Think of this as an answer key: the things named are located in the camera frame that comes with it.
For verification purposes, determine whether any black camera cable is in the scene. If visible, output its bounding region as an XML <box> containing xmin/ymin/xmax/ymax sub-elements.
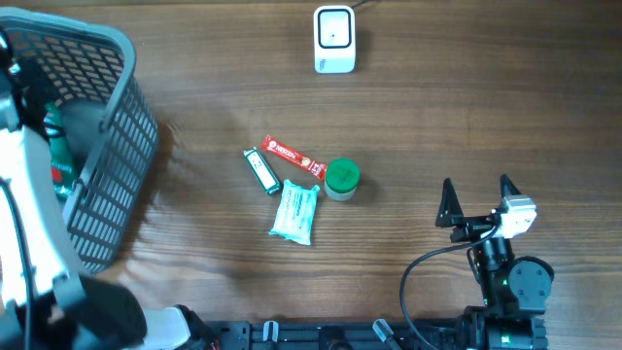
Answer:
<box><xmin>398</xmin><ymin>224</ymin><xmax>501</xmax><ymax>350</ymax></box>
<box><xmin>0</xmin><ymin>177</ymin><xmax>35</xmax><ymax>350</ymax></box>

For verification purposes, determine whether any teal wet wipes pack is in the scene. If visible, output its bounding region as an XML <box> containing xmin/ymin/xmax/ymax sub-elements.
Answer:
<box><xmin>268</xmin><ymin>179</ymin><xmax>320</xmax><ymax>246</ymax></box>

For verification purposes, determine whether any green gloves package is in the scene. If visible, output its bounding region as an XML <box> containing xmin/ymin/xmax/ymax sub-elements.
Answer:
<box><xmin>44</xmin><ymin>103</ymin><xmax>79</xmax><ymax>203</ymax></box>

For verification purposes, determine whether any red Nescafe stick sachet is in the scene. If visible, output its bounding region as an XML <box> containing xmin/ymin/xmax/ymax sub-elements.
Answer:
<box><xmin>260</xmin><ymin>135</ymin><xmax>328</xmax><ymax>181</ymax></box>

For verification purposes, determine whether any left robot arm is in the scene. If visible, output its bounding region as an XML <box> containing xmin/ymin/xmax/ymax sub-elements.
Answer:
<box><xmin>1</xmin><ymin>33</ymin><xmax>222</xmax><ymax>349</ymax></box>

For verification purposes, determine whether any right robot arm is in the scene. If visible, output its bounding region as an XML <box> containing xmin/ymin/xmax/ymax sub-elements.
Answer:
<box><xmin>435</xmin><ymin>174</ymin><xmax>554</xmax><ymax>349</ymax></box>

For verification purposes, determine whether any black left camera cable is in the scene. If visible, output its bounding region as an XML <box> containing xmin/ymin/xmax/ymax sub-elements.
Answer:
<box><xmin>0</xmin><ymin>177</ymin><xmax>35</xmax><ymax>350</ymax></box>

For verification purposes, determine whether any black right camera cable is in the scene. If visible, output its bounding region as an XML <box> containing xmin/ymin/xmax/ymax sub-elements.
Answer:
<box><xmin>398</xmin><ymin>224</ymin><xmax>501</xmax><ymax>350</ymax></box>

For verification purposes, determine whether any grey plastic mesh basket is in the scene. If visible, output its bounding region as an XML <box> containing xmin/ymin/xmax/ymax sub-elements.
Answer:
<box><xmin>1</xmin><ymin>7</ymin><xmax>158</xmax><ymax>273</ymax></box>

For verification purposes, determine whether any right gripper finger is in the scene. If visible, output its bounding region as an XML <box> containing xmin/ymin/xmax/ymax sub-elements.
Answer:
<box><xmin>500</xmin><ymin>174</ymin><xmax>521</xmax><ymax>197</ymax></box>
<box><xmin>435</xmin><ymin>178</ymin><xmax>464</xmax><ymax>228</ymax></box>

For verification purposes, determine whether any green lid plastic jar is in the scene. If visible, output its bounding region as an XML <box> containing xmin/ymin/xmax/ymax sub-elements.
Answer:
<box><xmin>325</xmin><ymin>157</ymin><xmax>361</xmax><ymax>201</ymax></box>

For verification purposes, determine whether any green white small box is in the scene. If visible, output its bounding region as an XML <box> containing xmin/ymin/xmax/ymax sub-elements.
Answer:
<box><xmin>243</xmin><ymin>148</ymin><xmax>282</xmax><ymax>195</ymax></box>

